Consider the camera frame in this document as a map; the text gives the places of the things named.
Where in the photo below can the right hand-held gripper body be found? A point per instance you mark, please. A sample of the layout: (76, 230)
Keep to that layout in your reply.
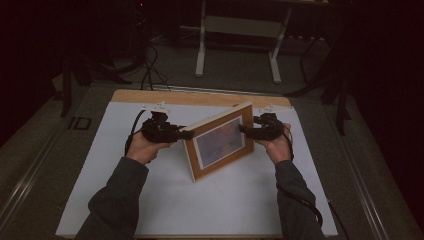
(270, 128)

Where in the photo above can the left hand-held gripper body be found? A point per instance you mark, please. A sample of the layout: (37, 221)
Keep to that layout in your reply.
(158, 130)

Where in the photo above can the wooden picture frame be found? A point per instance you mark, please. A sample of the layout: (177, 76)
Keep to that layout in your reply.
(220, 143)

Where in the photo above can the person's right hand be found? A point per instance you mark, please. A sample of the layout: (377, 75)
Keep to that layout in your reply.
(278, 148)

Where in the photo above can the person's left hand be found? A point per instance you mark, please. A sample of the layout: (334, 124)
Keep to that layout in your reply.
(146, 150)

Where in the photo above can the white paper sheet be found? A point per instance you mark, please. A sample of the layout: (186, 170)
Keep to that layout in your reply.
(233, 206)

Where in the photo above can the black metal stand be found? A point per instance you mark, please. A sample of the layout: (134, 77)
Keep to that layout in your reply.
(341, 106)
(66, 90)

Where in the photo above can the black rectangular floor bracket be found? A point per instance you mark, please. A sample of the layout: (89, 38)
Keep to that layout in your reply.
(80, 123)

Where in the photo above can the white metal table frame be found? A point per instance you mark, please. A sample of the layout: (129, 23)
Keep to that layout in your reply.
(200, 50)

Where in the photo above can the aluminium floor rail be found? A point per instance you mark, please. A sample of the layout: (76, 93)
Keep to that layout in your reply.
(360, 180)
(30, 176)

